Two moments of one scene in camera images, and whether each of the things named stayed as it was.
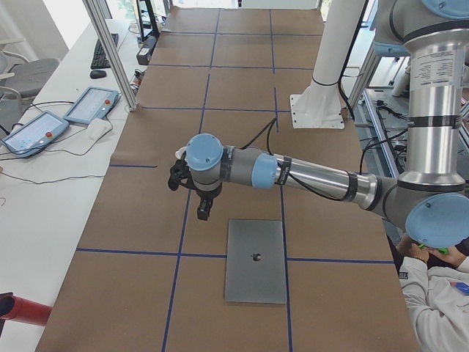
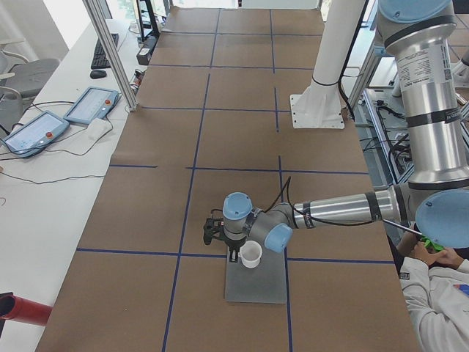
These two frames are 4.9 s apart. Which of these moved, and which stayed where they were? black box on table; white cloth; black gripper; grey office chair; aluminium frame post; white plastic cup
Moved: black gripper; white plastic cup
Stayed: white cloth; black box on table; grey office chair; aluminium frame post
